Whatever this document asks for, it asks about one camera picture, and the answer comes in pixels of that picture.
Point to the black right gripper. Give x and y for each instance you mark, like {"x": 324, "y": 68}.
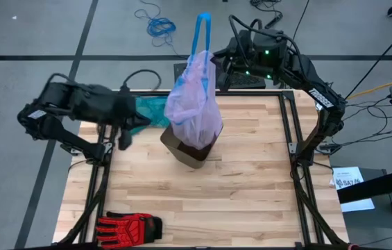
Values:
{"x": 240, "y": 52}

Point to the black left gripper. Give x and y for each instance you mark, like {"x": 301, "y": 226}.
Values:
{"x": 123, "y": 111}

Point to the teal plastic trash bag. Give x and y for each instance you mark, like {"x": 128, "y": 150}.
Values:
{"x": 154, "y": 111}

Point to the dark brown trash bin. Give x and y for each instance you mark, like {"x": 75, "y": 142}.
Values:
{"x": 185, "y": 156}

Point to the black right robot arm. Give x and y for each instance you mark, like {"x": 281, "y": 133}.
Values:
{"x": 331, "y": 118}

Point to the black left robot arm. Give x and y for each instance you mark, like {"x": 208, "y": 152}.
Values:
{"x": 70, "y": 140}

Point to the black power strip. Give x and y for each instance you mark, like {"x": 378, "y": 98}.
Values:
{"x": 273, "y": 21}

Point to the red and black work glove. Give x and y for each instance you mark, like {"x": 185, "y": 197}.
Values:
{"x": 126, "y": 229}

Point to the white printed paper sheet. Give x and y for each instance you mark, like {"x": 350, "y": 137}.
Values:
{"x": 346, "y": 175}

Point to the black metal beam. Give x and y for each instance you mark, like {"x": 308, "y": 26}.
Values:
{"x": 383, "y": 184}

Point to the grey cart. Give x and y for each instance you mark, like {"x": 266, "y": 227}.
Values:
{"x": 365, "y": 229}

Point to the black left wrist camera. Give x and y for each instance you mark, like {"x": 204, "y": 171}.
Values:
{"x": 125, "y": 139}

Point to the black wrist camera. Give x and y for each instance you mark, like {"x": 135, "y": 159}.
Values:
{"x": 224, "y": 81}
{"x": 125, "y": 139}

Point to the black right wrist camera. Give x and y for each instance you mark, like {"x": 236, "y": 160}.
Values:
{"x": 224, "y": 81}

